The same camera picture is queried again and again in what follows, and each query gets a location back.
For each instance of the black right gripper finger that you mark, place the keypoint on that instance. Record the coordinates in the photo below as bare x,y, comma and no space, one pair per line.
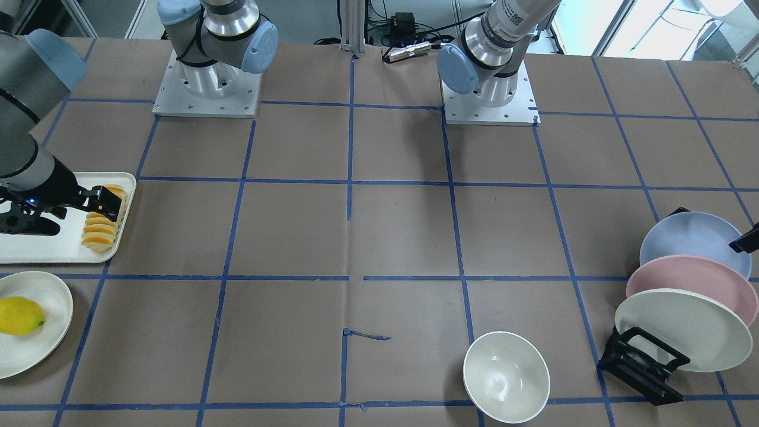
106,201

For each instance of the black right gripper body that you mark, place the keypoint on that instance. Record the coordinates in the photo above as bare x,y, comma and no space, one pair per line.
57,188

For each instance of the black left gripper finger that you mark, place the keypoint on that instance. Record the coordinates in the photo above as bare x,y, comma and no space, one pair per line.
747,242

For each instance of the light blue plate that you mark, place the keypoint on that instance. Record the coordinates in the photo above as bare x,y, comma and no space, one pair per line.
695,233

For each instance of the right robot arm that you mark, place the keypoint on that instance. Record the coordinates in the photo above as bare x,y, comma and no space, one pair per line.
221,48

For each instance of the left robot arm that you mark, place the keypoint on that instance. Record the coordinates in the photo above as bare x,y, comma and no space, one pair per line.
483,78

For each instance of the pink plate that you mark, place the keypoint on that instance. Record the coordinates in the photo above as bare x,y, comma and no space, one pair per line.
699,275

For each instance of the cream plate in rack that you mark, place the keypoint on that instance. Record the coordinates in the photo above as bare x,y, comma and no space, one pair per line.
702,329

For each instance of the black plate rack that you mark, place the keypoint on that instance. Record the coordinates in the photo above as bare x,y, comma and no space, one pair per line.
639,370

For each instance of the cream plate under lemon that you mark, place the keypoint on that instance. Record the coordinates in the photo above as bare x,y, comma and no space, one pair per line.
20,353

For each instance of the white rectangular tray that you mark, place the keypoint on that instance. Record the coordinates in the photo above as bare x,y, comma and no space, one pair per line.
66,248

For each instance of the yellow lemon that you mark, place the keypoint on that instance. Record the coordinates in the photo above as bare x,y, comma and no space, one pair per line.
20,315

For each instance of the white bowl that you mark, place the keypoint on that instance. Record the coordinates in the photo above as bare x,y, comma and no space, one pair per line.
506,377

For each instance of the silver cylinder connector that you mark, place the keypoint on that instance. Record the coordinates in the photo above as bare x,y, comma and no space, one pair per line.
393,55

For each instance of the black power adapter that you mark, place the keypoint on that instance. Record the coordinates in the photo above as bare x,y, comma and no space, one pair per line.
402,24

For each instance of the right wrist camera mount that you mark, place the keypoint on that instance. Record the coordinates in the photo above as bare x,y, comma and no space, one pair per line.
24,216

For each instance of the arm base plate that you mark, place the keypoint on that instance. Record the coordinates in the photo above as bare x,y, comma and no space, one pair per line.
501,101
215,91

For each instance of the aluminium frame post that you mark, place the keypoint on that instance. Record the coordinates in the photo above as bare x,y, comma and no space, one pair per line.
352,20

